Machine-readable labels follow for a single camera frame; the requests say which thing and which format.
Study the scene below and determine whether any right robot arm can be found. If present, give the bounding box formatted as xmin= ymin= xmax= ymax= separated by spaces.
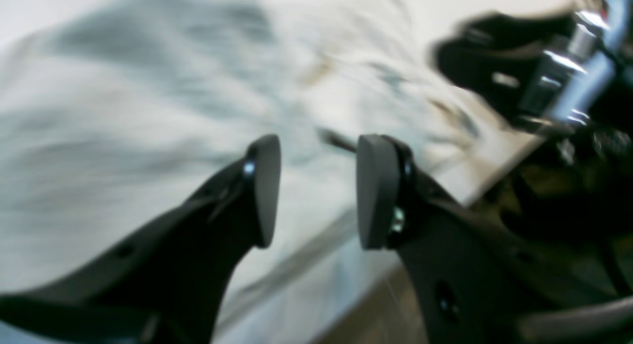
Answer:
xmin=434 ymin=0 xmax=632 ymax=154

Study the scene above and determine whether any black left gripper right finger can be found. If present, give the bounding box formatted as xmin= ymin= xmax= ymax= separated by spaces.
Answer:
xmin=356 ymin=134 xmax=632 ymax=344

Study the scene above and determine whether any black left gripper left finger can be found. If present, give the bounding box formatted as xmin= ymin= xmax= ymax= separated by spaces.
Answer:
xmin=1 ymin=134 xmax=282 ymax=344

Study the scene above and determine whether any grey t-shirt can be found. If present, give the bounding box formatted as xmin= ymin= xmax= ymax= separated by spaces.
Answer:
xmin=1 ymin=0 xmax=543 ymax=344

